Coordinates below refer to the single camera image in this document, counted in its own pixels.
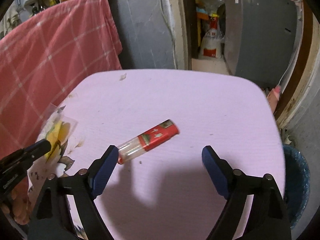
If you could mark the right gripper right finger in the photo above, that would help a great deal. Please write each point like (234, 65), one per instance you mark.
(268, 218)

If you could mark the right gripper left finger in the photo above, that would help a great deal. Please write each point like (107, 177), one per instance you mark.
(51, 217)

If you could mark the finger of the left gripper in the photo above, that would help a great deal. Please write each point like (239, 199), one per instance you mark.
(34, 151)

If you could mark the yellow fruit cup packaging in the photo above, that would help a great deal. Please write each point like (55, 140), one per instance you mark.
(57, 129)

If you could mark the red cigarette pack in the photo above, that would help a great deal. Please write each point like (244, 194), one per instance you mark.
(146, 141)

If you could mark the blue trash bin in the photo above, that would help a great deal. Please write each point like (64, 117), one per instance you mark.
(297, 184)

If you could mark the left hand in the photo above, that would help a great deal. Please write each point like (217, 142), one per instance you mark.
(20, 203)

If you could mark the red plaid cloth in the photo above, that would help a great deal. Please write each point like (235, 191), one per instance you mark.
(46, 57)

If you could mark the pink floral tablecloth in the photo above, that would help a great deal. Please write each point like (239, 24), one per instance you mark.
(167, 193)

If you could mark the pink bottle on floor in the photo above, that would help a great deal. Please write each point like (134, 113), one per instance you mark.
(273, 97)

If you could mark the small white paper scrap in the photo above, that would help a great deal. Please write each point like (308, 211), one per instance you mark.
(123, 77)

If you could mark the white red sack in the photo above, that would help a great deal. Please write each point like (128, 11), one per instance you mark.
(212, 40)

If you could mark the grey washing machine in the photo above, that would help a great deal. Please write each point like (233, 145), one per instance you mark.
(259, 39)

